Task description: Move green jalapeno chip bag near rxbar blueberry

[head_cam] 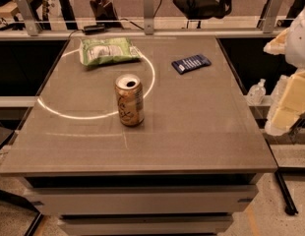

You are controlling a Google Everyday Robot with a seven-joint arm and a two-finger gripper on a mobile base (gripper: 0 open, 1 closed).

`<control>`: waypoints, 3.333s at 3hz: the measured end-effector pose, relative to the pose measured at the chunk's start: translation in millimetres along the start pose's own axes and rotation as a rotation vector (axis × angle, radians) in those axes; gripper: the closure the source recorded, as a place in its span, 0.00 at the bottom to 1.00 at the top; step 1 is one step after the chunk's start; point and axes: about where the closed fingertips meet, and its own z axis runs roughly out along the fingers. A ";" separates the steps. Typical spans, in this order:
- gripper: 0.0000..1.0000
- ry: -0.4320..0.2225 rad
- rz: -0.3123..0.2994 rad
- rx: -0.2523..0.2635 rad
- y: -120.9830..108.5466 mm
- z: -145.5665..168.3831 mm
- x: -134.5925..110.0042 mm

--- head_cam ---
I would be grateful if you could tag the middle metal rail bracket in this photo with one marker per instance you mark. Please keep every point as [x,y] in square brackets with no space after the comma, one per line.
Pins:
[148,17]

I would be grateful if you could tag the green jalapeno chip bag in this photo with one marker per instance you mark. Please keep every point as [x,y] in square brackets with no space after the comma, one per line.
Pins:
[94,52]

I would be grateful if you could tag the horizontal metal rail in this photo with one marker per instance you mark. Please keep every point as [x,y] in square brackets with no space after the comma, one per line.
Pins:
[219,33]

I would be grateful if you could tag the metal rail bracket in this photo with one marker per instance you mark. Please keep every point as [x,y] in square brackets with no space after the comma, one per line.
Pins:
[269,18]
[32,26]
[148,17]

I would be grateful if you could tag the left metal rail bracket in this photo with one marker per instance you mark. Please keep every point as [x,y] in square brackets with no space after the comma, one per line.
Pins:
[32,26]

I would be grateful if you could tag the right metal rail bracket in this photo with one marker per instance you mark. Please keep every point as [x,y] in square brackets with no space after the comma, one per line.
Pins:
[269,18]

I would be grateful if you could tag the tan soda can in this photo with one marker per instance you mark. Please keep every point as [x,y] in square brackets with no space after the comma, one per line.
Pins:
[130,99]

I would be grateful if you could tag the blue rxbar blueberry bar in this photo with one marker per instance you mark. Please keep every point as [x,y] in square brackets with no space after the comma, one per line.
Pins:
[191,63]

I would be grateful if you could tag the black office chair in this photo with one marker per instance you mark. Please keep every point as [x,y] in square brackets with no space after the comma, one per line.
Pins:
[203,9]

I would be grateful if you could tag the clear sanitizer bottle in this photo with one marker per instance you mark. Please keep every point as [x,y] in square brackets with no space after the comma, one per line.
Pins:
[256,93]

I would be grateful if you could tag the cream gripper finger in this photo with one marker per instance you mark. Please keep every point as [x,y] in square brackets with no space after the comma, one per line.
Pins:
[277,45]
[288,103]

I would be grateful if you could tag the black device on rail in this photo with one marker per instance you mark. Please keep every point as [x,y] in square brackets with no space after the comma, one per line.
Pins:
[93,29]

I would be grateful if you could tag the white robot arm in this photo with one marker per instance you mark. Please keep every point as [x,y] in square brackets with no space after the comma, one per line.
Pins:
[295,42]

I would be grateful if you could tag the grey table drawer cabinet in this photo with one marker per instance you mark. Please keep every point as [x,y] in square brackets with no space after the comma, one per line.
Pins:
[143,211]

